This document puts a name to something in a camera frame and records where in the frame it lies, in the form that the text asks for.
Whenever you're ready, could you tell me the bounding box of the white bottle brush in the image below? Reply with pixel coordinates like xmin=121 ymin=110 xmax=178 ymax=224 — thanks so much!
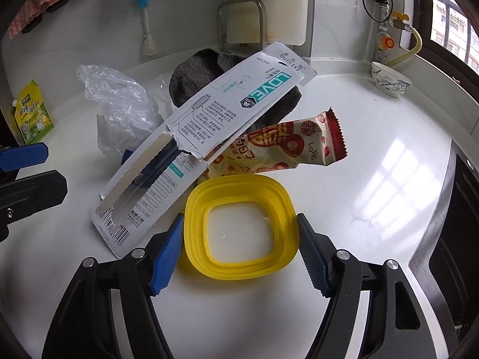
xmin=135 ymin=0 xmax=160 ymax=57

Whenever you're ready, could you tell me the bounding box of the yellow plastic lid ring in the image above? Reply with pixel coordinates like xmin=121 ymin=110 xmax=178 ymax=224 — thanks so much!
xmin=182 ymin=174 xmax=302 ymax=279

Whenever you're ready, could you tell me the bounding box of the window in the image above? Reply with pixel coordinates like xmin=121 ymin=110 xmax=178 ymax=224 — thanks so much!
xmin=430 ymin=0 xmax=479 ymax=76

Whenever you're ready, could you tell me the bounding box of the metal board rack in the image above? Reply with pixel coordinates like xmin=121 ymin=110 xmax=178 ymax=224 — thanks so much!
xmin=216 ymin=0 xmax=269 ymax=54

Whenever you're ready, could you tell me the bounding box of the yellow seasoning pouch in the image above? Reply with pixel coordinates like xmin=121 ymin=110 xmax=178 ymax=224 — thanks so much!
xmin=14 ymin=80 xmax=55 ymax=145

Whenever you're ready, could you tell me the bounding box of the red patterned snack wrapper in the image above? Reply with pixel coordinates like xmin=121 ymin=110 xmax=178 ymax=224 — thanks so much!
xmin=204 ymin=107 xmax=350 ymax=180

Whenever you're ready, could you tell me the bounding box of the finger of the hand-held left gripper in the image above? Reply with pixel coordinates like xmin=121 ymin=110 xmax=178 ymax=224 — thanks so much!
xmin=0 ymin=170 xmax=68 ymax=229
xmin=0 ymin=142 xmax=49 ymax=173

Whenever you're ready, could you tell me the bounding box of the clear plastic bag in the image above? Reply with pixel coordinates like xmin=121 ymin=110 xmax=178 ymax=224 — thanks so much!
xmin=76 ymin=63 xmax=170 ymax=158

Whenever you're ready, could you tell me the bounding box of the yellow gas hose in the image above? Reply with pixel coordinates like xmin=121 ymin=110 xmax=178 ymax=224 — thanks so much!
xmin=385 ymin=29 xmax=424 ymax=70

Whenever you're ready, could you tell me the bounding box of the orange gas valve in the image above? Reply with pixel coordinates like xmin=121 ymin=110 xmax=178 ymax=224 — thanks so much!
xmin=376 ymin=32 xmax=396 ymax=63

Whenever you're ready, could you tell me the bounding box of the pink wavy dishcloth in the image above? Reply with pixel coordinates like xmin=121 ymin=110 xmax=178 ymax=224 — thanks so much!
xmin=7 ymin=0 xmax=66 ymax=40

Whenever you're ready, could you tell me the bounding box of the white cutting board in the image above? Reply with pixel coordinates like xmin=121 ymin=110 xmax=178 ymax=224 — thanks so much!
xmin=221 ymin=0 xmax=267 ymax=44

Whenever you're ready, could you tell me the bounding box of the white patterned bowl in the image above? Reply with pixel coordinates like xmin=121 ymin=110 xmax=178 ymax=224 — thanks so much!
xmin=371 ymin=61 xmax=413 ymax=99

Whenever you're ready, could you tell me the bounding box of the white toothbrush package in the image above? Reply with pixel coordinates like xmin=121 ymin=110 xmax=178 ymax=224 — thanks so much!
xmin=90 ymin=40 xmax=315 ymax=260

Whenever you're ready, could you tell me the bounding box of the dark grey cloth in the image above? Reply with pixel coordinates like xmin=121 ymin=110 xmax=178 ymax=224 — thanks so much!
xmin=168 ymin=47 xmax=304 ymax=137

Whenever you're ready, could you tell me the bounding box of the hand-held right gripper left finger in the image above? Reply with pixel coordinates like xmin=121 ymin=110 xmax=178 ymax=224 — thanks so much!
xmin=41 ymin=213 xmax=186 ymax=359

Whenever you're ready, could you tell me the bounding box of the black sink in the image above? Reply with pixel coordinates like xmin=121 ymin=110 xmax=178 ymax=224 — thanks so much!
xmin=409 ymin=140 xmax=479 ymax=359

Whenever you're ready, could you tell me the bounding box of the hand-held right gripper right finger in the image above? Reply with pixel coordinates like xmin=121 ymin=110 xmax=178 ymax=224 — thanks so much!
xmin=295 ymin=213 xmax=450 ymax=359

